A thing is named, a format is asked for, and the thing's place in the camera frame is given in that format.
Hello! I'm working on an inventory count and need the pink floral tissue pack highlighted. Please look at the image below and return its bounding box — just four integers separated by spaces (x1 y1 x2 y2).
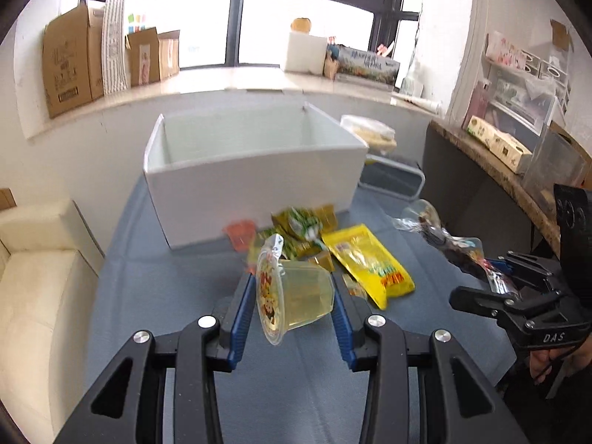
483 31 529 68

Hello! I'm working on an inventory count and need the black window frame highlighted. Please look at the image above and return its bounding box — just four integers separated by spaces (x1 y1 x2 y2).
81 0 424 71

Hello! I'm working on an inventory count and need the white packet against wall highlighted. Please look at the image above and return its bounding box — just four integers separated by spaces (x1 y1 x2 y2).
400 61 424 96

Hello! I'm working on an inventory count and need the small gold snack packet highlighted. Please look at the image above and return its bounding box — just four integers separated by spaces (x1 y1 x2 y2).
314 203 339 233
305 250 336 273

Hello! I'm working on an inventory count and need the small open cardboard box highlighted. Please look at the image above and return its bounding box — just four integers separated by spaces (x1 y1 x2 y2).
125 28 181 88

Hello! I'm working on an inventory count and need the yellow jelly cup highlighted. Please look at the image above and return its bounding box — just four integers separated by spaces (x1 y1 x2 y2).
255 233 335 347

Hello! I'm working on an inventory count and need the large cardboard box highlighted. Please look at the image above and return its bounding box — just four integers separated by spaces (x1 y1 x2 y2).
43 1 107 119

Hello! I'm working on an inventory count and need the person's right hand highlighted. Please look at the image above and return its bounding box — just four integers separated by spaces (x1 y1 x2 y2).
530 335 592 383

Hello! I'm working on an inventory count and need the white foam box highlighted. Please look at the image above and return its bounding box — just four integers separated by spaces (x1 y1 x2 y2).
283 31 328 75

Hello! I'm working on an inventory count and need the orange snack packet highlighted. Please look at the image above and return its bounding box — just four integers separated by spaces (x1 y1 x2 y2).
223 219 258 253

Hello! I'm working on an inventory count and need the yellow patterned tissue pack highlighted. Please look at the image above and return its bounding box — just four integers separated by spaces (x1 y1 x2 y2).
465 115 534 175

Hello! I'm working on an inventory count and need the white plastic drawer unit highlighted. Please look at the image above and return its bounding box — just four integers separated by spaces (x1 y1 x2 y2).
481 48 575 136

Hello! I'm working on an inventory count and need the long printed landscape box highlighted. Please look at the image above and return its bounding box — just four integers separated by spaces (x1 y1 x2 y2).
324 44 401 87

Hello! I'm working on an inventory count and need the green and yellow snack packet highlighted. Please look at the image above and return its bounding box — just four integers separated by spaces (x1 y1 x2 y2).
259 207 324 260

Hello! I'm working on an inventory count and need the rolled white paper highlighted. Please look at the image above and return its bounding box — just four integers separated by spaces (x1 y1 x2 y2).
391 92 441 114

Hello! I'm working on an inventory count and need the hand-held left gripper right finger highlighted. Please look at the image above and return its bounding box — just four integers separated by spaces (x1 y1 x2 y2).
330 277 530 444

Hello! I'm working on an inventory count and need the cardboard flap on wall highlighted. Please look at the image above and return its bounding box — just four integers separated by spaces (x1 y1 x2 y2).
549 19 575 53

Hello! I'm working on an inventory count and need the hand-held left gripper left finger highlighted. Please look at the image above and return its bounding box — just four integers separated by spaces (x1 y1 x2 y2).
53 271 257 444

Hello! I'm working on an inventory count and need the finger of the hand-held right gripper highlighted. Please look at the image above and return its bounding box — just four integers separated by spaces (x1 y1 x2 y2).
485 250 564 290
450 286 563 321

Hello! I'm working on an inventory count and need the white dotted paper bag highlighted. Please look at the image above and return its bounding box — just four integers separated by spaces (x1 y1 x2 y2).
102 0 131 96

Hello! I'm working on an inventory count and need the brown stone counter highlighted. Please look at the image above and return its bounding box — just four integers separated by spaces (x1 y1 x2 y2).
428 118 563 256

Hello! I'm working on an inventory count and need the clear packet of dark snacks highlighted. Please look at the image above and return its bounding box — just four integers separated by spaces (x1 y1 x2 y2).
393 199 519 295

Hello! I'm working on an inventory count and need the clear plastic container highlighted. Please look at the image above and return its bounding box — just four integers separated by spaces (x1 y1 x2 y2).
522 122 589 210

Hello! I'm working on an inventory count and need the cream leather sofa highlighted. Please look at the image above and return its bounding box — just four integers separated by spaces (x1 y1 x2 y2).
0 199 105 432

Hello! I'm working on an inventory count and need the blue table cloth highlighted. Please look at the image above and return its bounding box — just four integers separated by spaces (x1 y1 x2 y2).
85 170 519 444

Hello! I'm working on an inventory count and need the white rectangular box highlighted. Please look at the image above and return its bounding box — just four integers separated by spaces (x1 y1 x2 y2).
143 102 370 251

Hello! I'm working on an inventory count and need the grey speaker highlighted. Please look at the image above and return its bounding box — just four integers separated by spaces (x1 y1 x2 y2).
358 154 425 200

